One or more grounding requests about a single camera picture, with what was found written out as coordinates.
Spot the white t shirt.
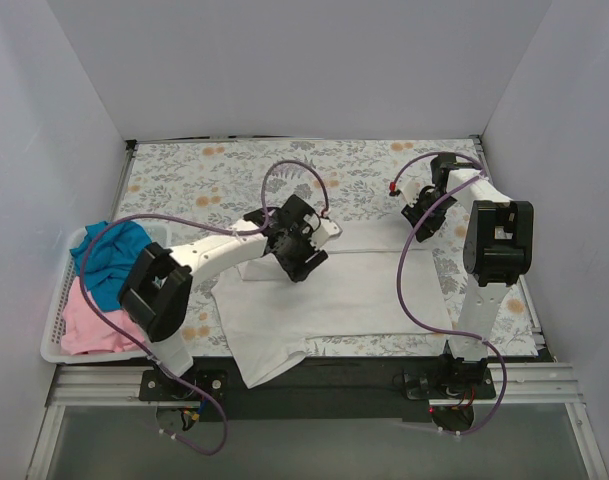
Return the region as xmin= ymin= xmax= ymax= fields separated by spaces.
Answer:
xmin=212 ymin=218 xmax=451 ymax=388

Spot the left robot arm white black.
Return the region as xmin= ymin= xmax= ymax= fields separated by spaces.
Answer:
xmin=118 ymin=195 xmax=342 ymax=401

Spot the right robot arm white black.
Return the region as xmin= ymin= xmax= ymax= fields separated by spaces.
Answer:
xmin=389 ymin=151 xmax=534 ymax=398

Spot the floral tablecloth mat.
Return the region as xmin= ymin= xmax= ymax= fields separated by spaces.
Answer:
xmin=116 ymin=138 xmax=539 ymax=357

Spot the teal blue t shirt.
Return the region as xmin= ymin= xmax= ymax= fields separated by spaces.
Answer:
xmin=84 ymin=221 xmax=152 ymax=312

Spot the pink t shirt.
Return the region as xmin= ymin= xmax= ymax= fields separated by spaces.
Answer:
xmin=60 ymin=277 xmax=139 ymax=355

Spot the white plastic laundry basket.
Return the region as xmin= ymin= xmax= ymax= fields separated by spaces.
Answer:
xmin=40 ymin=227 xmax=145 ymax=365

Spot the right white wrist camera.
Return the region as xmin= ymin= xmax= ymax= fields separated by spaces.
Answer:
xmin=389 ymin=180 xmax=422 ymax=205

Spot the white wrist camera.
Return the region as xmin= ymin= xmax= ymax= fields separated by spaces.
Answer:
xmin=302 ymin=213 xmax=343 ymax=249
xmin=389 ymin=180 xmax=422 ymax=205

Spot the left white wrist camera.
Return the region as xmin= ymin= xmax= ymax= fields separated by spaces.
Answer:
xmin=302 ymin=213 xmax=343 ymax=249

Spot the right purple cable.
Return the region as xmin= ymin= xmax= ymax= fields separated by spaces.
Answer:
xmin=389 ymin=152 xmax=509 ymax=437

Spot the purple cable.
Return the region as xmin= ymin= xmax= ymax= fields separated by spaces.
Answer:
xmin=389 ymin=152 xmax=509 ymax=437
xmin=77 ymin=159 xmax=333 ymax=456

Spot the aluminium frame rail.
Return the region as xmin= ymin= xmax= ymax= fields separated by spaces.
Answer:
xmin=48 ymin=358 xmax=584 ymax=406

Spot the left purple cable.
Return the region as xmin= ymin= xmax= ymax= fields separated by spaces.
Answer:
xmin=77 ymin=159 xmax=333 ymax=456

